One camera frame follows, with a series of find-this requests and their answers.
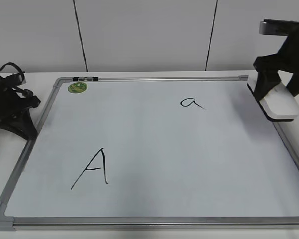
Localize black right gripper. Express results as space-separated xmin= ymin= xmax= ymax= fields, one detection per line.
xmin=254 ymin=27 xmax=299 ymax=101

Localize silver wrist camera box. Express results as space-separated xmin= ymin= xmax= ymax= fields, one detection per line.
xmin=259 ymin=19 xmax=299 ymax=36

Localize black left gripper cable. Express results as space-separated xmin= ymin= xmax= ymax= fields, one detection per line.
xmin=0 ymin=62 xmax=27 ymax=88

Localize white board eraser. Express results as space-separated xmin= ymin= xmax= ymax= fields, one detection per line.
xmin=256 ymin=83 xmax=299 ymax=122

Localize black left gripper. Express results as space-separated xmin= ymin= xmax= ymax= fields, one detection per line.
xmin=0 ymin=65 xmax=41 ymax=140

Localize white board with grey frame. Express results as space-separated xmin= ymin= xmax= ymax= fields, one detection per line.
xmin=0 ymin=76 xmax=299 ymax=231

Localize round green magnet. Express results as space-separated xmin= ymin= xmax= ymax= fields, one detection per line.
xmin=68 ymin=82 xmax=88 ymax=94

